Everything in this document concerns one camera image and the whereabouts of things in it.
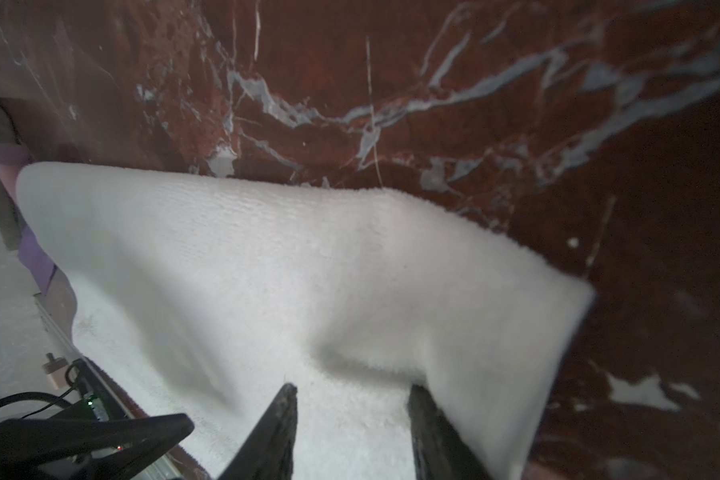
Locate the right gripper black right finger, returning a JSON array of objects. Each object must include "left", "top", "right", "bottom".
[{"left": 407, "top": 385, "right": 491, "bottom": 480}]

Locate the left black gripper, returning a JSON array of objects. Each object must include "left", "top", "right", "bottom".
[{"left": 0, "top": 414, "right": 194, "bottom": 479}]

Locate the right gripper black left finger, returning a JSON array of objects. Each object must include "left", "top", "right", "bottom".
[{"left": 219, "top": 383, "right": 298, "bottom": 480}]

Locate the white towel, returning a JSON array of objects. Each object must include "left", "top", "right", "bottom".
[{"left": 17, "top": 162, "right": 595, "bottom": 479}]

